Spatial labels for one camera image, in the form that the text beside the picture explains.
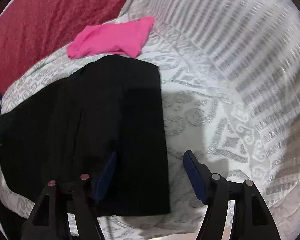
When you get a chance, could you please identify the red patterned cushion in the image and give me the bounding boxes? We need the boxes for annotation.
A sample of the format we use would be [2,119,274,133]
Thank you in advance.
[0,0,140,93]

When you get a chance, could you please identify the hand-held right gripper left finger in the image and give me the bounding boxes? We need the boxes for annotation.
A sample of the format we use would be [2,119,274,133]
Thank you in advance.
[20,151,119,240]

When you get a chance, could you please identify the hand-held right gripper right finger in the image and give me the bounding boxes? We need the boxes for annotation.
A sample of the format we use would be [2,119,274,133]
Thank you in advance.
[184,150,282,240]

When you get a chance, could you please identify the pink cloth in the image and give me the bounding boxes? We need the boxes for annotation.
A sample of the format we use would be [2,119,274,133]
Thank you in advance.
[67,16,155,60]

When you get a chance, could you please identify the black pants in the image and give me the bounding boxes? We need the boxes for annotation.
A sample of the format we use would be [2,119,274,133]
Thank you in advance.
[0,55,171,217]

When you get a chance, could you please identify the white grey patterned bedspread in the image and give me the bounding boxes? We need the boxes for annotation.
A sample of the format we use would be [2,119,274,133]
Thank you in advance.
[0,0,300,240]

